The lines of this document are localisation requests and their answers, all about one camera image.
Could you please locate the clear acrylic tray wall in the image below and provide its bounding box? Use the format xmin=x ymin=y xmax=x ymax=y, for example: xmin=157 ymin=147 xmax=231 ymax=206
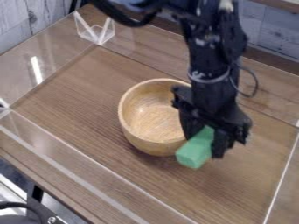
xmin=0 ymin=100 xmax=197 ymax=224

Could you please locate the black metal table frame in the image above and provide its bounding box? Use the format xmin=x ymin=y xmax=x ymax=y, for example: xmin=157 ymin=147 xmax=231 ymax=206
xmin=27 ymin=184 xmax=68 ymax=224

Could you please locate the wooden bowl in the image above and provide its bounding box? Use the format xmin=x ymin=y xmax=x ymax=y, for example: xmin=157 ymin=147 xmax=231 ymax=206
xmin=117 ymin=78 xmax=189 ymax=157

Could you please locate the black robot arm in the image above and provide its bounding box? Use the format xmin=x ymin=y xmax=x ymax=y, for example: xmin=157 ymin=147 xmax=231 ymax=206
xmin=88 ymin=0 xmax=252 ymax=158

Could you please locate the green rectangular stick block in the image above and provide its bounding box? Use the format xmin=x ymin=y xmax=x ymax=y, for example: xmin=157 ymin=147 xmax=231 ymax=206
xmin=175 ymin=126 xmax=213 ymax=169

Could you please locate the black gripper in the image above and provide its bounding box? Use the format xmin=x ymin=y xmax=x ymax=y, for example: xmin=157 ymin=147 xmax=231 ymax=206
xmin=172 ymin=81 xmax=252 ymax=158

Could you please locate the clear acrylic corner bracket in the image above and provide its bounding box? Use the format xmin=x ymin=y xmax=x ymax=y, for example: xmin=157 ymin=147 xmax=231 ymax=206
xmin=73 ymin=11 xmax=115 ymax=46

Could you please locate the black cable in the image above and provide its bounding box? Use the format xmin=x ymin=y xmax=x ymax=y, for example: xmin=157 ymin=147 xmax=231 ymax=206
xmin=0 ymin=200 xmax=33 ymax=218

